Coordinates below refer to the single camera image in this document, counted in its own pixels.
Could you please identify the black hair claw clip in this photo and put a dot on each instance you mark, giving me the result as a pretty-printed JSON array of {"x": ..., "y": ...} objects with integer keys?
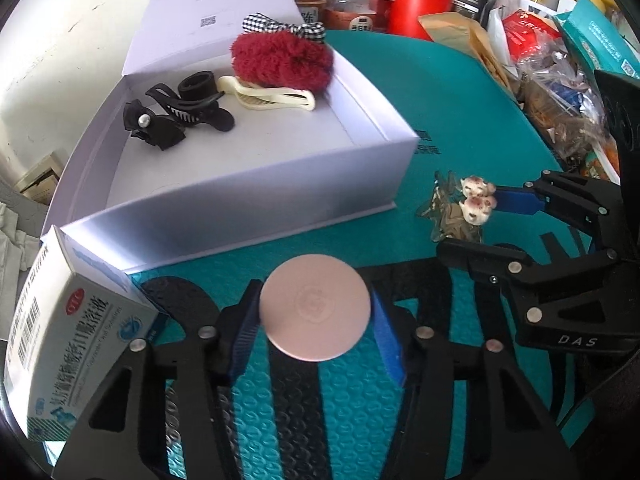
[{"x": 210, "y": 115}]

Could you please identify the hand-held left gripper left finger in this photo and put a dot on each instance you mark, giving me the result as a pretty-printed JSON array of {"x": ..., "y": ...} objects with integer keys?
[{"x": 245, "y": 335}]

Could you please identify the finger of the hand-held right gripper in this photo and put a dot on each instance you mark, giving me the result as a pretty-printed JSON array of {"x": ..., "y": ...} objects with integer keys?
[
  {"x": 515, "y": 200},
  {"x": 475, "y": 257}
]

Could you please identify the red fluffy scrunchie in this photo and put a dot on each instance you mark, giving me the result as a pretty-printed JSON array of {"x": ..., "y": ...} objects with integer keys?
[{"x": 280, "y": 57}]

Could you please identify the white lidded box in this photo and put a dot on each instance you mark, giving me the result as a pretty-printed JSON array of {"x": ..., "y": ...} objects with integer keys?
[{"x": 250, "y": 175}]

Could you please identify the red snack packet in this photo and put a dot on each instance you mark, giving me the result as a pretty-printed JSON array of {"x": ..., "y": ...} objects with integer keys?
[{"x": 530, "y": 35}]

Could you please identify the brown paper bag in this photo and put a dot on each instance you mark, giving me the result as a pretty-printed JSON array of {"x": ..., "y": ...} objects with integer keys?
[{"x": 465, "y": 40}]

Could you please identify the dark brown hair clip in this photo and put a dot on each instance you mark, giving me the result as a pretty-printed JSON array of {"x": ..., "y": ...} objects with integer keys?
[{"x": 200, "y": 85}]

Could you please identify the mushroom hair claw clip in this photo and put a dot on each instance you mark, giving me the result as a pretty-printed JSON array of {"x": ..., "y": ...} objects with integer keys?
[{"x": 475, "y": 205}]

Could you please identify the white and blue medicine box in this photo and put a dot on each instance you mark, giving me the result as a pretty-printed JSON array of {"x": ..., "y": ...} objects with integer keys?
[{"x": 85, "y": 350}]

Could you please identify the red canister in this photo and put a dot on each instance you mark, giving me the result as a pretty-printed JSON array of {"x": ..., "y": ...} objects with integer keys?
[{"x": 420, "y": 7}]

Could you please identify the black pearl hair clip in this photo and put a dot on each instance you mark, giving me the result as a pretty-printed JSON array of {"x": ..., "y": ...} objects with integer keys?
[{"x": 160, "y": 135}]

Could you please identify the cream hair claw clip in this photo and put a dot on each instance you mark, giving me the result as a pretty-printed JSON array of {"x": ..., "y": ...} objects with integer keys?
[{"x": 270, "y": 97}]

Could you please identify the teal cardboard box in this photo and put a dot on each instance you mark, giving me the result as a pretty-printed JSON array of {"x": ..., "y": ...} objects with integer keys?
[{"x": 600, "y": 40}]

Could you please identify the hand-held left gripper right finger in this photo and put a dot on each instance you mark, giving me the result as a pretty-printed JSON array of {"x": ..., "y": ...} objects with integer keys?
[{"x": 387, "y": 340}]

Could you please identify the white cloth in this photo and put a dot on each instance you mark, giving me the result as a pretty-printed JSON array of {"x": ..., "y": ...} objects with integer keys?
[{"x": 15, "y": 235}]

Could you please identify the pink round compact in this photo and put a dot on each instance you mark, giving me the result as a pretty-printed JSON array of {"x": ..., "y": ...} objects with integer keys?
[{"x": 315, "y": 305}]

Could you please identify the clear plastic bag of items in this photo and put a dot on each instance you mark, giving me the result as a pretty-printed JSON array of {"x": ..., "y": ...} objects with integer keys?
[{"x": 565, "y": 110}]

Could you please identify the teal patterned mat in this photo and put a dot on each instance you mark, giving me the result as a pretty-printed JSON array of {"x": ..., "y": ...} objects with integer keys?
[{"x": 425, "y": 85}]

